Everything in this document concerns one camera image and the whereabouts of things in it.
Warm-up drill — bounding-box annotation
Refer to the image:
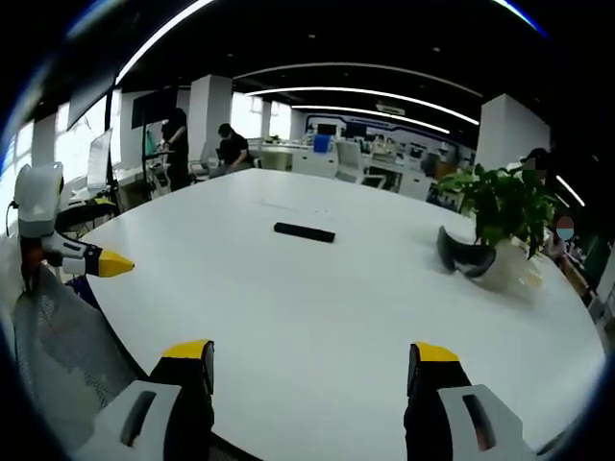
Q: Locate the white office chair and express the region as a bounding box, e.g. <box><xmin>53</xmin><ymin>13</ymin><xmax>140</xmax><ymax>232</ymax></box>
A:
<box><xmin>333</xmin><ymin>139</ymin><xmax>385</xmax><ymax>188</ymax></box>

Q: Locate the black remote control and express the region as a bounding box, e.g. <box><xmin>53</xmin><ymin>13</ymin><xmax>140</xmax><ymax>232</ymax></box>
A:
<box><xmin>273</xmin><ymin>221</ymin><xmax>336</xmax><ymax>244</ymax></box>

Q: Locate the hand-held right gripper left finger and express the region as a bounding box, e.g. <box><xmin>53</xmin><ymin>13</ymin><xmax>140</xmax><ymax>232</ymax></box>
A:
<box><xmin>71</xmin><ymin>338</ymin><xmax>216</xmax><ymax>461</ymax></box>

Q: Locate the white desk row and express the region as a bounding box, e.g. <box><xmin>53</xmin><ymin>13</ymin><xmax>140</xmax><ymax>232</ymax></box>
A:
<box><xmin>252</xmin><ymin>141</ymin><xmax>340</xmax><ymax>180</ymax></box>

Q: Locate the green potted plant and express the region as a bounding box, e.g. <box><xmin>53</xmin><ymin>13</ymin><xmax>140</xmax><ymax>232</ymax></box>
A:
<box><xmin>437</xmin><ymin>162</ymin><xmax>561</xmax><ymax>260</ymax></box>

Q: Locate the white plant pot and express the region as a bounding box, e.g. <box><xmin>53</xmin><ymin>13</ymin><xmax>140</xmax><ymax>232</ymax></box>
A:
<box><xmin>475</xmin><ymin>237</ymin><xmax>549</xmax><ymax>304</ymax></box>

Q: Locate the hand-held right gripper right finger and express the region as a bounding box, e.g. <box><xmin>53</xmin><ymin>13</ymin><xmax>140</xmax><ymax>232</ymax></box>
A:
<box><xmin>403</xmin><ymin>341</ymin><xmax>534</xmax><ymax>461</ymax></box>

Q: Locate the grey mesh office chair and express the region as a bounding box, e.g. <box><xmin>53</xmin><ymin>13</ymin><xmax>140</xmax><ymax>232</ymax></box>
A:
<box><xmin>12</xmin><ymin>266</ymin><xmax>150</xmax><ymax>452</ymax></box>

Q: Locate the black floor stand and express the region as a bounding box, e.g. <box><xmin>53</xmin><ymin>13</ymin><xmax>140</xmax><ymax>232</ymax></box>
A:
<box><xmin>106</xmin><ymin>85</ymin><xmax>127</xmax><ymax>217</ymax></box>

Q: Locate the black headset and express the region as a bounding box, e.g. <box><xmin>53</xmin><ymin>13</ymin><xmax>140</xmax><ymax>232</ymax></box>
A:
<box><xmin>436</xmin><ymin>225</ymin><xmax>498</xmax><ymax>279</ymax></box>

